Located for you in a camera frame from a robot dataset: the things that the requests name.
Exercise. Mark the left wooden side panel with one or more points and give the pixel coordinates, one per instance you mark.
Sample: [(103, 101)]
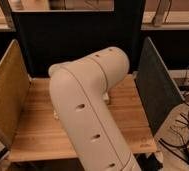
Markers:
[(14, 86)]

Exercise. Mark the right dark side panel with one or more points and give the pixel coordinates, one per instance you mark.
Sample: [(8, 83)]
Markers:
[(158, 91)]

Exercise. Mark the dark back panel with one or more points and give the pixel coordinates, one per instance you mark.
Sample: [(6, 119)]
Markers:
[(46, 38)]

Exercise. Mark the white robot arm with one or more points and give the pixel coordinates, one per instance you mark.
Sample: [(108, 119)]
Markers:
[(77, 90)]

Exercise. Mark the white rectangular box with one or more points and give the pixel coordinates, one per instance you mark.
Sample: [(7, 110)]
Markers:
[(106, 97)]

